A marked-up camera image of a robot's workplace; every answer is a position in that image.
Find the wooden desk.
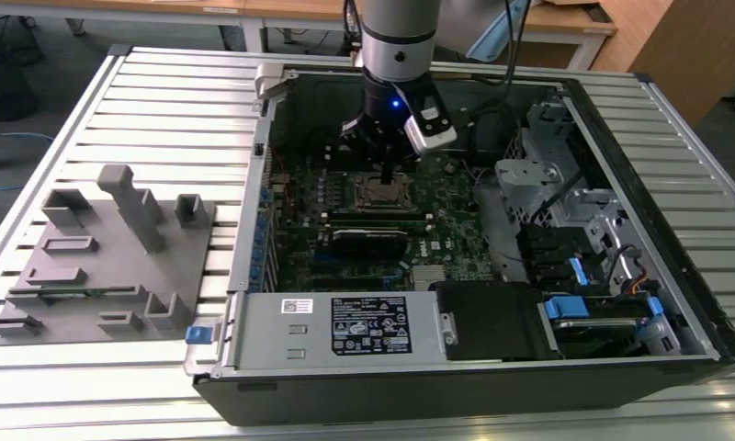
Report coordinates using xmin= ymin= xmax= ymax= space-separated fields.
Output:
xmin=244 ymin=0 xmax=619 ymax=71
xmin=0 ymin=0 xmax=264 ymax=52

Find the green motherboard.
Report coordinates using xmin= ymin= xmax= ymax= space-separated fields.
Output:
xmin=260 ymin=146 xmax=509 ymax=294

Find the silver chipset heat sink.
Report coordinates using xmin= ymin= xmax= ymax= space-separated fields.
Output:
xmin=411 ymin=264 xmax=449 ymax=283

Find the black hard disk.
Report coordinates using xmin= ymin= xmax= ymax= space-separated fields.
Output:
xmin=549 ymin=316 xmax=646 ymax=361

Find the metal socket cover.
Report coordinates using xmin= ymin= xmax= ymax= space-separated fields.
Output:
xmin=352 ymin=174 xmax=419 ymax=209

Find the coloured wire bundle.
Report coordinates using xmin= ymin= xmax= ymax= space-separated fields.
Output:
xmin=622 ymin=273 xmax=654 ymax=295

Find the grey parts rack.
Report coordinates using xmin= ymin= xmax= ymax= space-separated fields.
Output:
xmin=0 ymin=164 xmax=220 ymax=348

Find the blue floor cable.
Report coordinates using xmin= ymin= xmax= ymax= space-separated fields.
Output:
xmin=0 ymin=130 xmax=56 ymax=192

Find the blue pull tab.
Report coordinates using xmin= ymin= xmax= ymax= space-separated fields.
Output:
xmin=565 ymin=255 xmax=592 ymax=285

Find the silver CPU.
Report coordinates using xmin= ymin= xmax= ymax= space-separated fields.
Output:
xmin=367 ymin=181 xmax=403 ymax=199

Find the wooden cabinet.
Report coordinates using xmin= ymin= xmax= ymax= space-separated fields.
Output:
xmin=599 ymin=0 xmax=735 ymax=126

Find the black round bin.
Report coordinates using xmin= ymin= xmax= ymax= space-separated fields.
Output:
xmin=0 ymin=87 xmax=41 ymax=123

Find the black PC case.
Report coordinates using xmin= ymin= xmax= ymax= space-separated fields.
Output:
xmin=182 ymin=62 xmax=735 ymax=428

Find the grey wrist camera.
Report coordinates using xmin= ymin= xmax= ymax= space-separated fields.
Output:
xmin=339 ymin=119 xmax=369 ymax=141

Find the black wire basket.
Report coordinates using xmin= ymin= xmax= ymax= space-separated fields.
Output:
xmin=0 ymin=16 xmax=45 ymax=68

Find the green RAM stick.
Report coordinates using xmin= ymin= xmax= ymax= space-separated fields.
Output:
xmin=7 ymin=285 xmax=141 ymax=303
xmin=327 ymin=218 xmax=429 ymax=231

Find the black case cable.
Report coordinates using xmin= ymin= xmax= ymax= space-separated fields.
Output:
xmin=467 ymin=98 xmax=523 ymax=155

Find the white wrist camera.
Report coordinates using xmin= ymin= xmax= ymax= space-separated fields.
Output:
xmin=401 ymin=94 xmax=459 ymax=155

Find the silver power supply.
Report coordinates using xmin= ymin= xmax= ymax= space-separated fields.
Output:
xmin=217 ymin=291 xmax=453 ymax=369

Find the black graphics card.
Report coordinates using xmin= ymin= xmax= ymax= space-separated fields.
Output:
xmin=328 ymin=227 xmax=411 ymax=262

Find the silver metal bracket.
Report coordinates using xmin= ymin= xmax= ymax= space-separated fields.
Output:
xmin=493 ymin=157 xmax=560 ymax=186

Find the grey case latch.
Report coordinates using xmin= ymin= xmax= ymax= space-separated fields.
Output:
xmin=250 ymin=62 xmax=290 ymax=100

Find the silver drive cage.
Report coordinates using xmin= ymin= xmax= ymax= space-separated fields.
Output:
xmin=493 ymin=89 xmax=691 ymax=300

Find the blue disk carrier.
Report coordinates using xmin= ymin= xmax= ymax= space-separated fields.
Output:
xmin=539 ymin=295 xmax=664 ymax=322

